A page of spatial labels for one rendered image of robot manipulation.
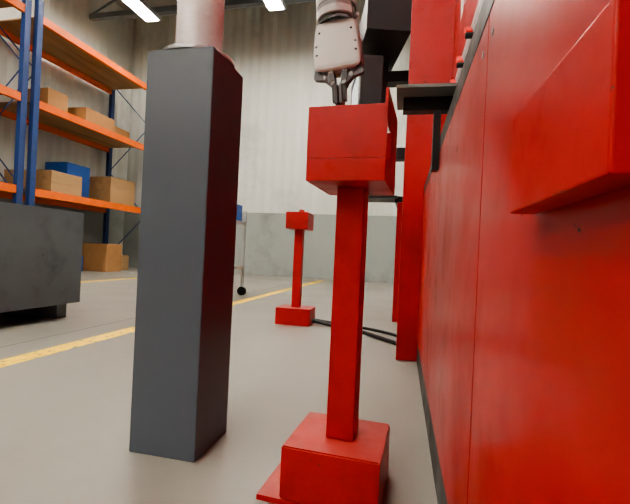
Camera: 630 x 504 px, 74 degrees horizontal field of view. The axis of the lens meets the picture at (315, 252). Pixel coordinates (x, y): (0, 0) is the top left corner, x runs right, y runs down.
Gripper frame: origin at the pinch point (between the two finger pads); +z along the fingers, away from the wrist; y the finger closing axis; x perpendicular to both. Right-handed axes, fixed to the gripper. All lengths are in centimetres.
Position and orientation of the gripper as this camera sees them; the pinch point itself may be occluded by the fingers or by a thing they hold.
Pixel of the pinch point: (339, 96)
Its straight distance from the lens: 93.4
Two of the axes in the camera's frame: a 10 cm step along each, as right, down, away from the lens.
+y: -9.6, 0.5, 2.7
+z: 0.4, 10.0, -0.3
